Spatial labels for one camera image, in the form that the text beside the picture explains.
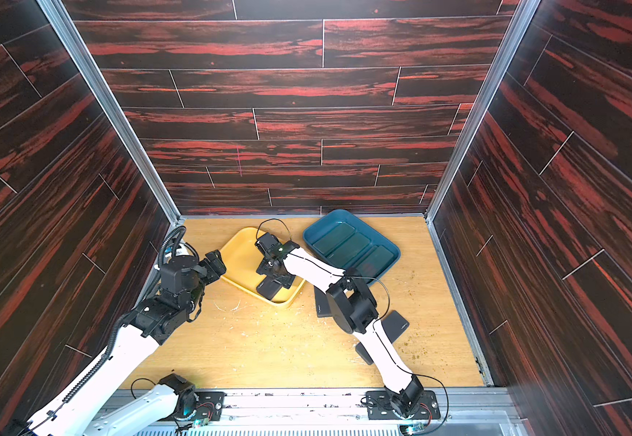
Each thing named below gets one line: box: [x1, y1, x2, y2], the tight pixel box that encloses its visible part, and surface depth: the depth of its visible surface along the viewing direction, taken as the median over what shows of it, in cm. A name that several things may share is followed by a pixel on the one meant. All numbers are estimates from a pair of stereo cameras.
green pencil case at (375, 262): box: [355, 245, 395, 278], surface depth 103 cm
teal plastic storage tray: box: [302, 208, 402, 287], surface depth 110 cm
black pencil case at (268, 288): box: [256, 276, 284, 301], surface depth 97 cm
